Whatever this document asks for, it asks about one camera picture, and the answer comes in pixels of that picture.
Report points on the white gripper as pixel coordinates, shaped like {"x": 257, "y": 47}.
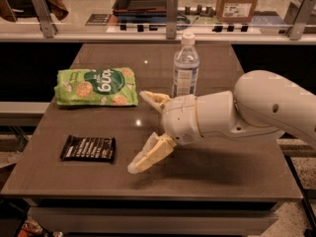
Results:
{"x": 179, "y": 118}

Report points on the black rxbar chocolate wrapper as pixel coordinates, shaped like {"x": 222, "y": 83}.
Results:
{"x": 94, "y": 149}

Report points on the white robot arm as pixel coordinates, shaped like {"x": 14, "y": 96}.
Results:
{"x": 262, "y": 104}

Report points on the green snack bag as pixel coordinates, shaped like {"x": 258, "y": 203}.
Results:
{"x": 91, "y": 87}

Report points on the clear water bottle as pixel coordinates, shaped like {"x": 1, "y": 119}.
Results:
{"x": 186, "y": 65}

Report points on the dark open tray bin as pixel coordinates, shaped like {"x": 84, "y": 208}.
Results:
{"x": 140, "y": 6}

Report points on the cardboard box with label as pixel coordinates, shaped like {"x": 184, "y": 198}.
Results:
{"x": 235, "y": 11}

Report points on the brown jacket on chair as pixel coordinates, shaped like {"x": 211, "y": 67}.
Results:
{"x": 9, "y": 9}

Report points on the middle metal bracket post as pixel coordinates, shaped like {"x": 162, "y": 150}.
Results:
{"x": 171, "y": 19}

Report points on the metal bracket post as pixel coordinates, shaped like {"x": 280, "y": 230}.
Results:
{"x": 297, "y": 17}
{"x": 171, "y": 19}
{"x": 46, "y": 24}

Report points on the left metal bracket post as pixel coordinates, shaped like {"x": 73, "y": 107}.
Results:
{"x": 46, "y": 24}

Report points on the right metal bracket post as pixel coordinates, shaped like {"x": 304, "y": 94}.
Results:
{"x": 297, "y": 17}

